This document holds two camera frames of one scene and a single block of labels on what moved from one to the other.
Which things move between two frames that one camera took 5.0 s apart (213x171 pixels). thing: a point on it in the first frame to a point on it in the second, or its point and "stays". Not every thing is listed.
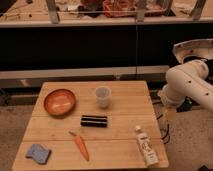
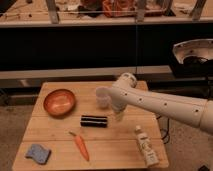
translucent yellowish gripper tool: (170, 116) to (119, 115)
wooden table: (90, 125) stays
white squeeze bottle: (149, 154) stays
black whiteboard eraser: (93, 121) stays
